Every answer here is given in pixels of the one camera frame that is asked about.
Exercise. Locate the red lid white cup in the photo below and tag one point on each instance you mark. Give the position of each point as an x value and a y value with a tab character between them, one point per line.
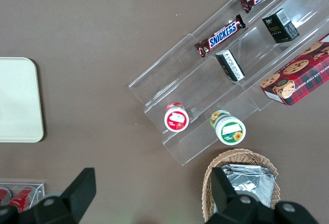
176	118

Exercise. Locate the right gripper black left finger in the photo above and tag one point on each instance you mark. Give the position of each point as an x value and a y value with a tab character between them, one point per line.
72	198

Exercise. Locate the clear acrylic bottle rack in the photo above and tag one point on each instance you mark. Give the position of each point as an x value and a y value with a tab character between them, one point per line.
38	190

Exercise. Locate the red tartan cookie box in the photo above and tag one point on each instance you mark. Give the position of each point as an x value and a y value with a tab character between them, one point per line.
300	77

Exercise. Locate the beige plastic tray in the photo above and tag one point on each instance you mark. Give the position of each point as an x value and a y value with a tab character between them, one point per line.
18	100

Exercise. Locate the light oval wicker basket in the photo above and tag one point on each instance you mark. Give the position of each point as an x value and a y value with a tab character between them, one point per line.
210	183

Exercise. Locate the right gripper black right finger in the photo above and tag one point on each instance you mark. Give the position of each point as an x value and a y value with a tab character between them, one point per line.
231	208

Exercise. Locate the small black carton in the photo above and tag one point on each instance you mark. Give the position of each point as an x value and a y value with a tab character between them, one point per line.
230	66
278	28

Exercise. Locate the clear acrylic stepped riser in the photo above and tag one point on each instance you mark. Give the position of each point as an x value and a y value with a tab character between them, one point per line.
180	85
257	44

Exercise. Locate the aluminium foil tray stack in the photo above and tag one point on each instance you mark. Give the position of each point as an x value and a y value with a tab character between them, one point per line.
254	183

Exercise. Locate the green lid white cup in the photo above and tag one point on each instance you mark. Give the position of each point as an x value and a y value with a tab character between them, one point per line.
230	130

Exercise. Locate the red cola bottle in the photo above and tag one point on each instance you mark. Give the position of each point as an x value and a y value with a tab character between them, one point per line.
21	197
4	195

